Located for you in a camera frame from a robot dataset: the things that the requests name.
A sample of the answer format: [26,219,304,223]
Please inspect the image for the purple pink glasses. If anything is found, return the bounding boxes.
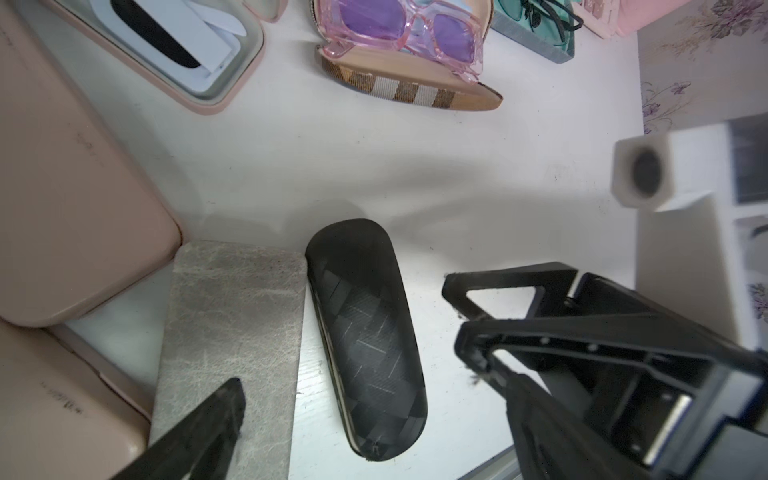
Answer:
[312,1,487,83]

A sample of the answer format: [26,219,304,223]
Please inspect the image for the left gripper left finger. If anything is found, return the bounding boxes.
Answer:
[114,377,246,480]

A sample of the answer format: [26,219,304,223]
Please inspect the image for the black green-lens glasses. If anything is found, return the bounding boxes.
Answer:
[521,0,584,46]

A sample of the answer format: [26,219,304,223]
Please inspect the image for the grey case red sunglasses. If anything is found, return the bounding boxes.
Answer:
[149,240,307,479]

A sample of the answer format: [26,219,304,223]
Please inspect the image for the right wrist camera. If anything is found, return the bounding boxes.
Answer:
[611,114,767,350]

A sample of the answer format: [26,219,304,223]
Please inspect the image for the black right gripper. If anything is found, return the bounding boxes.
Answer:
[454,273,767,479]

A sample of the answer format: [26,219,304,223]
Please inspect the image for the plaid case purple glasses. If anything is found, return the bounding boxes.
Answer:
[317,1,503,111]

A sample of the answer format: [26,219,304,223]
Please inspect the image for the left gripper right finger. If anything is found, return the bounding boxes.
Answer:
[467,359,650,479]

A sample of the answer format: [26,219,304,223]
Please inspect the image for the pink pen cup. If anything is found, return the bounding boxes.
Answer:
[616,0,690,37]

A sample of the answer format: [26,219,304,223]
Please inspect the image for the pink calculator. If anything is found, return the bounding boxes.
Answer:
[571,0,620,39]

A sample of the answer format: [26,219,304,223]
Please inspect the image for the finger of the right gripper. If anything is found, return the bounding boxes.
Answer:
[442,262,578,321]

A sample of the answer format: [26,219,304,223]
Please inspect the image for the teal case black glasses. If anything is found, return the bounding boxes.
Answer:
[491,0,584,64]

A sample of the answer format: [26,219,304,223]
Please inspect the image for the beige case black glasses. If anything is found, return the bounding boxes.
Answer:
[305,218,428,462]

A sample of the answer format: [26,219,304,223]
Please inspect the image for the pink case white sunglasses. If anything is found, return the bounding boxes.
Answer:
[46,0,287,115]

